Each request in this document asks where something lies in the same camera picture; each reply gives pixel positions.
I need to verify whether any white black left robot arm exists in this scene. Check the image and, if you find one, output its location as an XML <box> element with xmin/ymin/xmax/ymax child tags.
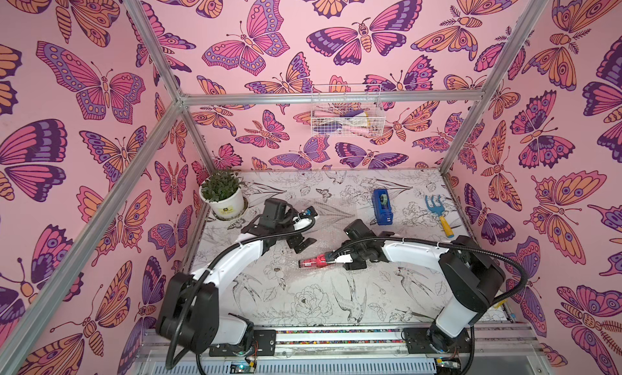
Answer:
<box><xmin>155</xmin><ymin>198</ymin><xmax>317</xmax><ymax>367</ymax></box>

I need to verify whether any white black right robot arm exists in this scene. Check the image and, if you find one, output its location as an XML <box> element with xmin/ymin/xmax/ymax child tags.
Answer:
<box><xmin>327</xmin><ymin>219</ymin><xmax>505</xmax><ymax>346</ymax></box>

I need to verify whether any blue tape dispenser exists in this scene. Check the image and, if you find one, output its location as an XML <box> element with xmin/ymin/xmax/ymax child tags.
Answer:
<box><xmin>372</xmin><ymin>189</ymin><xmax>394</xmax><ymax>226</ymax></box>

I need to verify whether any green clear tape roll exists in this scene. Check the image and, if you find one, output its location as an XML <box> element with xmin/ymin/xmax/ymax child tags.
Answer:
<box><xmin>380</xmin><ymin>193</ymin><xmax>389</xmax><ymax>206</ymax></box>

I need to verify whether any potted green plant white pot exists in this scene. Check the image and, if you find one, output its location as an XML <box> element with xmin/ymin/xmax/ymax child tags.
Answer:
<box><xmin>199</xmin><ymin>170</ymin><xmax>246</xmax><ymax>220</ymax></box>

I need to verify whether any teal garden fork yellow handle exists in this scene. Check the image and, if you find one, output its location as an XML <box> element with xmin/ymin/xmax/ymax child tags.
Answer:
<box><xmin>424</xmin><ymin>195</ymin><xmax>455</xmax><ymax>238</ymax></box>

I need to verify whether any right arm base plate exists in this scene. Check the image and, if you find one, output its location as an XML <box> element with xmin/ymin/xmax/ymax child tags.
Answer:
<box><xmin>401</xmin><ymin>327</ymin><xmax>473</xmax><ymax>357</ymax></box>

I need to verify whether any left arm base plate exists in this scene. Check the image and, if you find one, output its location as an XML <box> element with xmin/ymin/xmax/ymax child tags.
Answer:
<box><xmin>208</xmin><ymin>330</ymin><xmax>277</xmax><ymax>357</ymax></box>

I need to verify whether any white wire wall basket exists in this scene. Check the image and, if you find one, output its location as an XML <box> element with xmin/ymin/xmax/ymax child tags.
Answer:
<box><xmin>308</xmin><ymin>82</ymin><xmax>386</xmax><ymax>138</ymax></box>

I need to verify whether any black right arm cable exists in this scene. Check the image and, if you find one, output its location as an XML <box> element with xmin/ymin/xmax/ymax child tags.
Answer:
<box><xmin>329</xmin><ymin>236</ymin><xmax>530</xmax><ymax>308</ymax></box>

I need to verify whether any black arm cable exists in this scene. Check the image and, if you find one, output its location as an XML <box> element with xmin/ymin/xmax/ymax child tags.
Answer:
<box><xmin>329</xmin><ymin>236</ymin><xmax>530</xmax><ymax>308</ymax></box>
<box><xmin>164</xmin><ymin>216</ymin><xmax>317</xmax><ymax>371</ymax></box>

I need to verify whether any aluminium front rail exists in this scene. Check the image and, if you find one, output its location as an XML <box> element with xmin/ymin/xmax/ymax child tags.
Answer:
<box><xmin>130</xmin><ymin>322</ymin><xmax>555</xmax><ymax>374</ymax></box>

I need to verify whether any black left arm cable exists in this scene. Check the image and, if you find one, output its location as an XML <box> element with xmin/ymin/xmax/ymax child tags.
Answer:
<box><xmin>164</xmin><ymin>216</ymin><xmax>317</xmax><ymax>371</ymax></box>

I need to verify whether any aluminium frame post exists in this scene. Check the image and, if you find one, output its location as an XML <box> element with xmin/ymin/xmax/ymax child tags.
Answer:
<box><xmin>440</xmin><ymin>0</ymin><xmax>549</xmax><ymax>176</ymax></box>

